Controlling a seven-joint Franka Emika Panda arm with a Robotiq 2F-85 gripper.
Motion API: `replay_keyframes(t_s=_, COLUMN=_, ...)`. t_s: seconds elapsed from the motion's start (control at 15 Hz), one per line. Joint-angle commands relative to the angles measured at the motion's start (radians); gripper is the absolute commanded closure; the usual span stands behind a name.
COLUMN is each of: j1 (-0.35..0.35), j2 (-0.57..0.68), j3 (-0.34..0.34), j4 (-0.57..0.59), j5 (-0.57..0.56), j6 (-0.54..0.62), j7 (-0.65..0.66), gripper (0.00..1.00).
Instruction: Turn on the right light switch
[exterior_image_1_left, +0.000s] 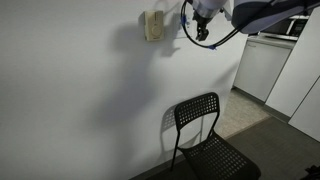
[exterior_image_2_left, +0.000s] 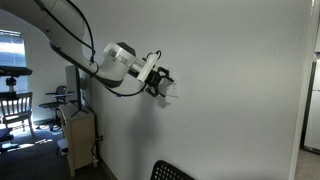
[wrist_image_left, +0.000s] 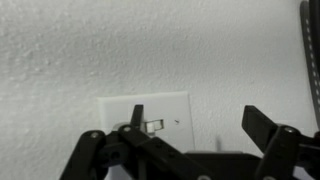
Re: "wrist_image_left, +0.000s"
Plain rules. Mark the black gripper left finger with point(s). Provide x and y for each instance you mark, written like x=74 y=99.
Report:
x=133 y=153

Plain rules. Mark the white double switch plate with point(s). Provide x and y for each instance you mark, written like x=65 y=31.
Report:
x=166 y=106

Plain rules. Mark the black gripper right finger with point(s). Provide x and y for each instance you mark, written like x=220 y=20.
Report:
x=283 y=150

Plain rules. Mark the white light switch toggle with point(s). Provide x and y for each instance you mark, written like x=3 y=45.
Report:
x=155 y=126

